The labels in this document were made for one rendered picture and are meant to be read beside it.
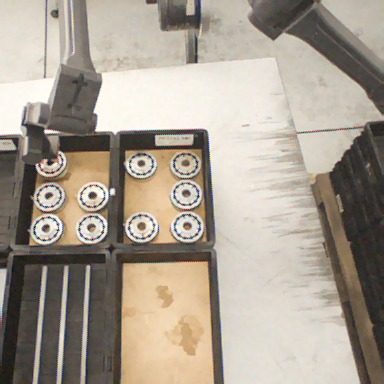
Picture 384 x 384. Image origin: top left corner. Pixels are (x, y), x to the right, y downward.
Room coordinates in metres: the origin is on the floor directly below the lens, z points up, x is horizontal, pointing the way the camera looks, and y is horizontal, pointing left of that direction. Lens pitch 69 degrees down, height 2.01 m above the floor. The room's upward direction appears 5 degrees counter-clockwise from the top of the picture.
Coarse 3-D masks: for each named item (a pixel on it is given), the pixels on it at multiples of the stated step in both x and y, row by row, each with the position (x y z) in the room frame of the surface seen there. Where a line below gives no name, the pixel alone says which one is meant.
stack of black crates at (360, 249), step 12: (372, 228) 0.53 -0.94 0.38; (360, 240) 0.51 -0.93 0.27; (372, 240) 0.48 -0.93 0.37; (360, 252) 0.46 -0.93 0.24; (372, 252) 0.44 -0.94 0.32; (360, 264) 0.41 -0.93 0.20; (372, 264) 0.39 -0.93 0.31; (360, 276) 0.36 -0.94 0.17; (372, 276) 0.34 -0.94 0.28; (372, 288) 0.29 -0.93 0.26; (372, 300) 0.24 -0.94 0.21; (372, 312) 0.19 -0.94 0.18
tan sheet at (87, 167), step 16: (80, 160) 0.71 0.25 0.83; (96, 160) 0.71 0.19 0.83; (64, 176) 0.66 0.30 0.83; (80, 176) 0.65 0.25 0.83; (96, 176) 0.65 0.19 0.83; (64, 208) 0.54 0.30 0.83; (80, 208) 0.53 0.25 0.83; (64, 224) 0.48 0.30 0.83; (32, 240) 0.44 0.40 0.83; (64, 240) 0.43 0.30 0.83
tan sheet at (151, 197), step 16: (160, 160) 0.69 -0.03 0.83; (128, 176) 0.64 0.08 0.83; (160, 176) 0.63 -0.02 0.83; (128, 192) 0.58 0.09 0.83; (144, 192) 0.57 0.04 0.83; (160, 192) 0.57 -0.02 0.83; (128, 208) 0.52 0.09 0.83; (144, 208) 0.52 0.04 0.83; (160, 208) 0.51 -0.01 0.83; (160, 224) 0.46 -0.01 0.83; (128, 240) 0.41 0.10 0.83; (160, 240) 0.40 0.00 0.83
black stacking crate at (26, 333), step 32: (32, 256) 0.36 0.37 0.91; (64, 256) 0.35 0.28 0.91; (96, 256) 0.34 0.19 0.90; (32, 288) 0.28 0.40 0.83; (96, 288) 0.27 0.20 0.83; (32, 320) 0.18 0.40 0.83; (96, 320) 0.17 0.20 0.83; (32, 352) 0.09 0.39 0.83; (64, 352) 0.08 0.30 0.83; (96, 352) 0.08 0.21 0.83
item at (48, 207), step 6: (42, 186) 0.61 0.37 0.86; (48, 186) 0.61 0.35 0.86; (54, 186) 0.61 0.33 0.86; (60, 186) 0.60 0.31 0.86; (36, 192) 0.59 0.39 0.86; (60, 192) 0.58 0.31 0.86; (36, 198) 0.57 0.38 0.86; (60, 198) 0.56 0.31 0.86; (36, 204) 0.55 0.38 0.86; (42, 204) 0.55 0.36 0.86; (48, 204) 0.54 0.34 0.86; (54, 204) 0.54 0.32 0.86; (60, 204) 0.54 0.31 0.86; (42, 210) 0.53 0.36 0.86; (48, 210) 0.52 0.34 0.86
